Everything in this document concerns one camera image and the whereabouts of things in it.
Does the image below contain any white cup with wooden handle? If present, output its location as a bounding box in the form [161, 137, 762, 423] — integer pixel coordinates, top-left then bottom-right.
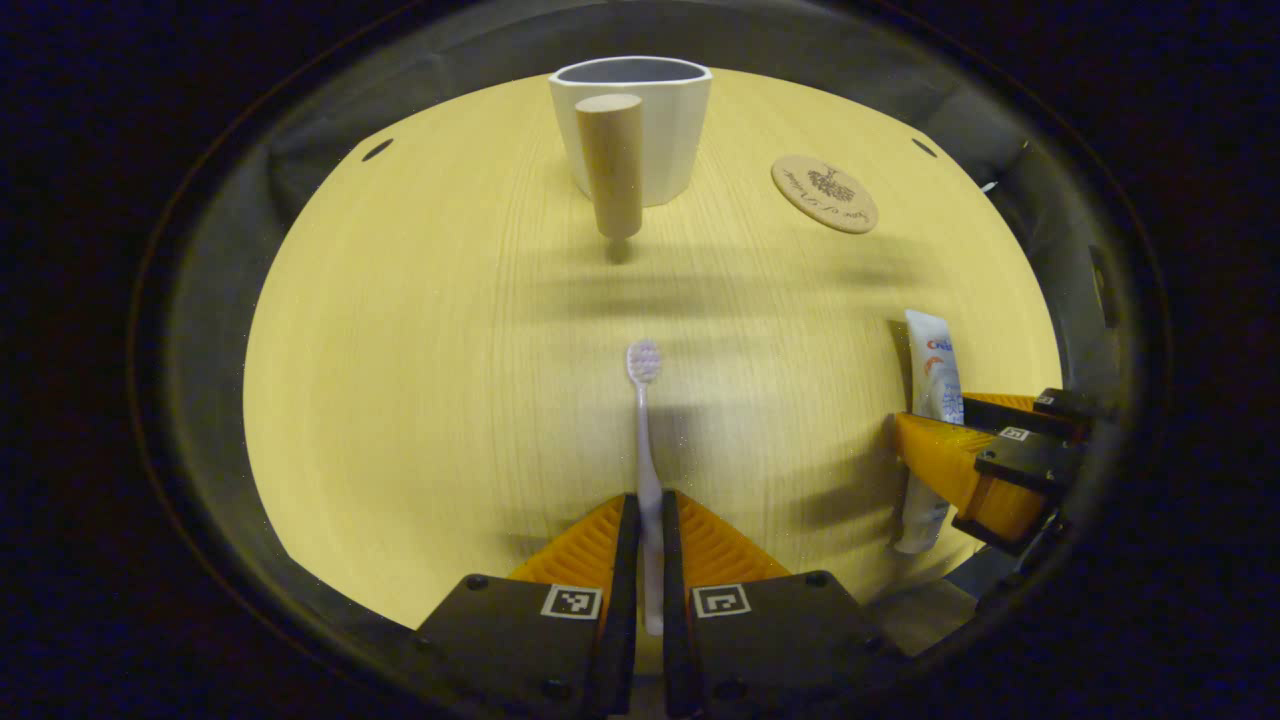
[548, 55, 714, 242]

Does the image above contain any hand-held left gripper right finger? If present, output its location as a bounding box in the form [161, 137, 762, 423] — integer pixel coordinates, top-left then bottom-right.
[662, 489, 907, 720]

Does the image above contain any pale purple toothbrush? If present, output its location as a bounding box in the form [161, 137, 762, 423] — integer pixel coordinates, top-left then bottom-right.
[626, 339, 667, 637]

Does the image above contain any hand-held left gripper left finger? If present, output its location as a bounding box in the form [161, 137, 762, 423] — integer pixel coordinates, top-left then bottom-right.
[415, 493, 641, 720]

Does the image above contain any light wooden desktop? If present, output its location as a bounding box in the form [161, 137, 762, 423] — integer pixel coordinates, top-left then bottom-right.
[243, 67, 1064, 677]

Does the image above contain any white toothpaste tube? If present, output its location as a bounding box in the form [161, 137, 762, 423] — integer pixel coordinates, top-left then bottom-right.
[892, 308, 967, 555]

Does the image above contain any round brown coaster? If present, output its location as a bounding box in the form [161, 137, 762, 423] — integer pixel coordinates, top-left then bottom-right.
[770, 154, 881, 236]

